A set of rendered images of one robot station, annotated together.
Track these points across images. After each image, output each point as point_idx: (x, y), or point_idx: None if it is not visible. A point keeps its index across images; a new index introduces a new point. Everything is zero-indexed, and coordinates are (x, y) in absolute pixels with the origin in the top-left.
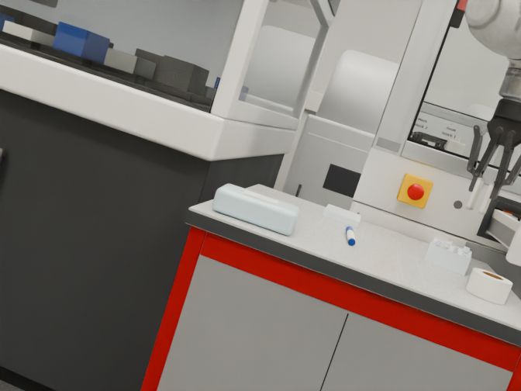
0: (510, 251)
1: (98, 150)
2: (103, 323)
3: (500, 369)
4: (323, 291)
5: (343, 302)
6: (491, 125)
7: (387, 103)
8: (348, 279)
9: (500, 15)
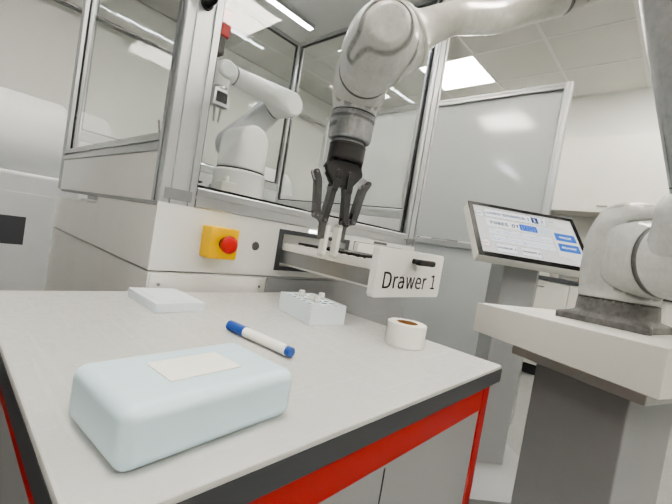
0: (373, 287)
1: None
2: None
3: (473, 414)
4: (361, 465)
5: (381, 460)
6: (330, 167)
7: (167, 143)
8: (393, 429)
9: (411, 41)
